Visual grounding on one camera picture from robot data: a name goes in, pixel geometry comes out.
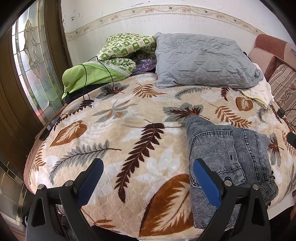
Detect grey denim pants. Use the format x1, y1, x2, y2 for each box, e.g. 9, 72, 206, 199
186, 115, 278, 229

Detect cream white cloth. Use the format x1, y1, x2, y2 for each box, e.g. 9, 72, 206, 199
239, 63, 274, 109

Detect black remote on bed edge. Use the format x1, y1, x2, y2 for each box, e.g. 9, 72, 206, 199
38, 116, 60, 141

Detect brown pink sofa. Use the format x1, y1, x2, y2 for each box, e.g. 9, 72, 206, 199
249, 34, 295, 125

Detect beige leaf-print blanket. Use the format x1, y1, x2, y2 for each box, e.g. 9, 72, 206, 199
24, 73, 295, 240

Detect grey quilted pillow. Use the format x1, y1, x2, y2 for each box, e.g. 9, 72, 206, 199
154, 33, 263, 89

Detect stained glass door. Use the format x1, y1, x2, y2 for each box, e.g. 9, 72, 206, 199
11, 1, 63, 125

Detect purple patterned cloth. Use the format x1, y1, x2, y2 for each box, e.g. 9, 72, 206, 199
135, 59, 157, 73

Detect green patterned quilt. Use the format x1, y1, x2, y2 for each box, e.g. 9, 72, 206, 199
62, 33, 157, 100

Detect black charger with cable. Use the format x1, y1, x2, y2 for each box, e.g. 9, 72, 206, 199
276, 108, 295, 129

